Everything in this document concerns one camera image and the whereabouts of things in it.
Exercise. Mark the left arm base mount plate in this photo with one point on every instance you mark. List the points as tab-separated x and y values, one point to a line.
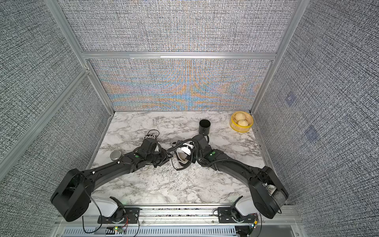
121	216

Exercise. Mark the black metal mug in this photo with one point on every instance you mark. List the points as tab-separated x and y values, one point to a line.
204	127

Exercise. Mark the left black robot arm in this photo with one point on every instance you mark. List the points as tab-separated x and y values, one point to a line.
72	196

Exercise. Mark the small silver round tin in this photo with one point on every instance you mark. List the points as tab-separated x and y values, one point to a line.
115	155

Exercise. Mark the upper steamed bun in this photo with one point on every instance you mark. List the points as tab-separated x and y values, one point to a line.
239	116

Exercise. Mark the white slotted cable duct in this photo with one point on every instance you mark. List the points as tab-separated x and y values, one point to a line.
154	231

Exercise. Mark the yellow bamboo steamer basket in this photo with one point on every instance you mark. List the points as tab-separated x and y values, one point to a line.
241	129

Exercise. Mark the steamed bun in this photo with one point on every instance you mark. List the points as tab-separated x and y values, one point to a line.
243	123
239	116

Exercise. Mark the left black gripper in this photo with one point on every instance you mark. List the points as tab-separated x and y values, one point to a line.
161	157

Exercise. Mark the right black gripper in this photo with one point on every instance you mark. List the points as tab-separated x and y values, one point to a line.
192	153

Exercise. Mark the black canvas sneaker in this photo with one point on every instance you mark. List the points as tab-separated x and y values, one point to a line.
183	159
152	136

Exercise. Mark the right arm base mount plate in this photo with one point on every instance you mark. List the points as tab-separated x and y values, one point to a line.
231	215

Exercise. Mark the aluminium front rail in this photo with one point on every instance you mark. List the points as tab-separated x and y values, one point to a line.
203	214

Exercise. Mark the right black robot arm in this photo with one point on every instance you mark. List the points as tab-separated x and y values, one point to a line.
267	192

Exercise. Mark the lower steamed bun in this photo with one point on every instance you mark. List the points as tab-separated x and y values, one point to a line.
243	123

